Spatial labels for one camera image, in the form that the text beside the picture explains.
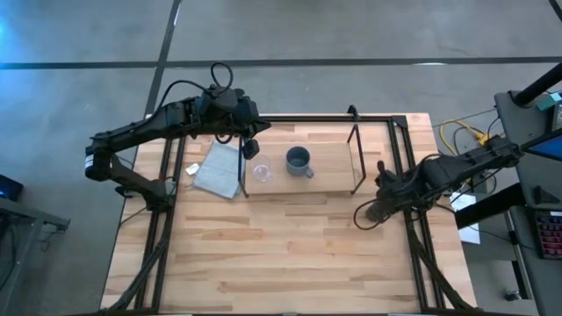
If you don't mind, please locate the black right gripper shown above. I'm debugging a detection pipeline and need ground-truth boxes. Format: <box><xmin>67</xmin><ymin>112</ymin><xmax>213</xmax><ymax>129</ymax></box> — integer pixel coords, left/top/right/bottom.
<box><xmin>371</xmin><ymin>160</ymin><xmax>429</xmax><ymax>210</ymax></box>

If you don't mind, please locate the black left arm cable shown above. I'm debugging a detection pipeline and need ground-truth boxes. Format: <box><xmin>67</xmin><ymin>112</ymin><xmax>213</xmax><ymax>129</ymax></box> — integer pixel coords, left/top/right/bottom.
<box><xmin>151</xmin><ymin>61</ymin><xmax>234</xmax><ymax>120</ymax></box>

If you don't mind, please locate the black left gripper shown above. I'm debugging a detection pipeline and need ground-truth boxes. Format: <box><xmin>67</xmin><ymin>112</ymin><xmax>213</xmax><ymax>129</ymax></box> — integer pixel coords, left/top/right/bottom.
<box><xmin>220</xmin><ymin>86</ymin><xmax>272</xmax><ymax>161</ymax></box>

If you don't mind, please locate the black metal shelf frame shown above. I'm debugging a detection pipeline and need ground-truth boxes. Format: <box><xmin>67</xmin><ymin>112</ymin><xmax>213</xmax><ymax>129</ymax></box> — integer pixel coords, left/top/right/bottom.
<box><xmin>236</xmin><ymin>123</ymin><xmax>368</xmax><ymax>198</ymax></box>

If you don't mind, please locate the blue lit tablet screen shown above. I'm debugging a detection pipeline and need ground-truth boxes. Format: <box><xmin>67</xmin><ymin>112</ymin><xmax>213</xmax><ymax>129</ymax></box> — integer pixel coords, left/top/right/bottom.
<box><xmin>521</xmin><ymin>130</ymin><xmax>562</xmax><ymax>162</ymax></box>

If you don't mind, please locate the grey side stand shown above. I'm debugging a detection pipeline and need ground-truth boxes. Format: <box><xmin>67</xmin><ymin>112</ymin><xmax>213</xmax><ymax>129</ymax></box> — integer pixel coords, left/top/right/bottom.
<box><xmin>0</xmin><ymin>197</ymin><xmax>71</xmax><ymax>305</ymax></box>

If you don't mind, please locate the black aluminium table frame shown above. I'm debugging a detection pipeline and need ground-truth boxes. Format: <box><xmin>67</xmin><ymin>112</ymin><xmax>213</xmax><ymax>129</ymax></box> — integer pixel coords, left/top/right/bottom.
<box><xmin>104</xmin><ymin>113</ymin><xmax>478</xmax><ymax>315</ymax></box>

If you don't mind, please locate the clear glass cup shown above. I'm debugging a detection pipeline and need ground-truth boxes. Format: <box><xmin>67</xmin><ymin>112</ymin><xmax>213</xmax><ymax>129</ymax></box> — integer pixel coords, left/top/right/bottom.
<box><xmin>250</xmin><ymin>153</ymin><xmax>274</xmax><ymax>184</ymax></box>

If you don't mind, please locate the black slanted pole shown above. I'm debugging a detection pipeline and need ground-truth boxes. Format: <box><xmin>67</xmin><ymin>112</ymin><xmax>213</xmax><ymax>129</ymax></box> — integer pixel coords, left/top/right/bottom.
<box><xmin>512</xmin><ymin>62</ymin><xmax>562</xmax><ymax>107</ymax></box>

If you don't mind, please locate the white paper sheet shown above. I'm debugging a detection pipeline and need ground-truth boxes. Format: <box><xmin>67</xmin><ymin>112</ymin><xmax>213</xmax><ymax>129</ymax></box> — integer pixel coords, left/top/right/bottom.
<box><xmin>449</xmin><ymin>191</ymin><xmax>482</xmax><ymax>245</ymax></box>

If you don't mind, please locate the yellow cable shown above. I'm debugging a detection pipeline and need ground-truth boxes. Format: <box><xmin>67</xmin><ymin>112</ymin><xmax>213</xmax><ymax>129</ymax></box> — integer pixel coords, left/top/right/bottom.
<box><xmin>439</xmin><ymin>118</ymin><xmax>491</xmax><ymax>155</ymax></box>

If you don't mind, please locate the grey equipment cart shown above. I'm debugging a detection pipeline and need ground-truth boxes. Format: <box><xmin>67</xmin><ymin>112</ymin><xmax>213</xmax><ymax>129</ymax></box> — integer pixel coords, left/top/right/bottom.
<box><xmin>494</xmin><ymin>90</ymin><xmax>562</xmax><ymax>316</ymax></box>

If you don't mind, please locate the grey ceramic mug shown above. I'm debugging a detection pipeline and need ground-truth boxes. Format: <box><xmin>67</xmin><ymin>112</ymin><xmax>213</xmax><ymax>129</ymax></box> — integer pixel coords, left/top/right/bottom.
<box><xmin>285</xmin><ymin>146</ymin><xmax>315</xmax><ymax>179</ymax></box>

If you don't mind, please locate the small black box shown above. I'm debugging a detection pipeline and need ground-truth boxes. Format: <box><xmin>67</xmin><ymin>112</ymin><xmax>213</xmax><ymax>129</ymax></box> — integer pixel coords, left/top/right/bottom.
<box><xmin>0</xmin><ymin>174</ymin><xmax>25</xmax><ymax>203</ymax></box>

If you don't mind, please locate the keypad with red keys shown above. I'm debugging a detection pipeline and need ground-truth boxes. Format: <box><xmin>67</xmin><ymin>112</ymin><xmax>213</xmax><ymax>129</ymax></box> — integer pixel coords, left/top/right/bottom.
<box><xmin>532</xmin><ymin>209</ymin><xmax>562</xmax><ymax>261</ymax></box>

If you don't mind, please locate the folded grey cloth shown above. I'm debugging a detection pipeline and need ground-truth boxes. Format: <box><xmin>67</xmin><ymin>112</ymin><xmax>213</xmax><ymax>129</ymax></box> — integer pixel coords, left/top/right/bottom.
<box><xmin>192</xmin><ymin>140</ymin><xmax>242</xmax><ymax>200</ymax></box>

